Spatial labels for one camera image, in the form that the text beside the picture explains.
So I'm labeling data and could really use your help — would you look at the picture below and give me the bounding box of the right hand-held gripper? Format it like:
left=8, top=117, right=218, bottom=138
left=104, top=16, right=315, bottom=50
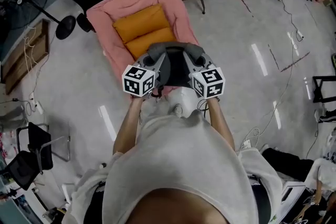
left=183, top=51, right=226, bottom=100

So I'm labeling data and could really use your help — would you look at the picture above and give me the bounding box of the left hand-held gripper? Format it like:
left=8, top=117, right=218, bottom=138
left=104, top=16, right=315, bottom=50
left=121, top=52, right=167, bottom=98

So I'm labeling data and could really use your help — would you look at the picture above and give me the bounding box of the pink padded seat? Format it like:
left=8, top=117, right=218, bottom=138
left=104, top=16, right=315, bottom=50
left=86, top=0, right=201, bottom=97

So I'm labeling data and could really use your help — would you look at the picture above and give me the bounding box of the person's right forearm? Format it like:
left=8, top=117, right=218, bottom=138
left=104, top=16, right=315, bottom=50
left=206, top=98, right=236, bottom=152

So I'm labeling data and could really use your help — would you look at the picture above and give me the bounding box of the person's left forearm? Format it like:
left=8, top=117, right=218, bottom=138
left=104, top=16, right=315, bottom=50
left=112, top=96, right=148, bottom=156

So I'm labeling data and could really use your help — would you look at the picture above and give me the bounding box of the orange seat cushion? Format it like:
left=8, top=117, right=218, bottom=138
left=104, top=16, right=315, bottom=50
left=112, top=3, right=177, bottom=60

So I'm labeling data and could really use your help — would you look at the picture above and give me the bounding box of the person's white shirt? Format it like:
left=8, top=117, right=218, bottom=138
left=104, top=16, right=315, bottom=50
left=61, top=109, right=284, bottom=224

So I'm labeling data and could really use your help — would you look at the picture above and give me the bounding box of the black bag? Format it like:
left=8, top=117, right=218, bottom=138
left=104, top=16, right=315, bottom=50
left=261, top=147, right=315, bottom=182

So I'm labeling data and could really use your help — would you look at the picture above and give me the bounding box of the wooden crate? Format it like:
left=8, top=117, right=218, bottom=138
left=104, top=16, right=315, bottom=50
left=0, top=18, right=51, bottom=95

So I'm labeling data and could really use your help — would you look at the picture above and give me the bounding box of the black folding chair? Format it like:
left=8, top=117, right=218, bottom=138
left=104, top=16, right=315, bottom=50
left=4, top=121, right=71, bottom=191

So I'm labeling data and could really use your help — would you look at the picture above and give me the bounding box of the black and white shoe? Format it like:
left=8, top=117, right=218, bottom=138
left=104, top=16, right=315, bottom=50
left=318, top=109, right=336, bottom=124

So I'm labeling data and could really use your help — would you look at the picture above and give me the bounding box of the long white cable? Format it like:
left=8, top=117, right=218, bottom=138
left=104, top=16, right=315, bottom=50
left=237, top=0, right=305, bottom=152

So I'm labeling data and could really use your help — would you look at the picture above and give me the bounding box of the black metal frame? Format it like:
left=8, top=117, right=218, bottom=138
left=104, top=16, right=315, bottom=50
left=312, top=74, right=336, bottom=104

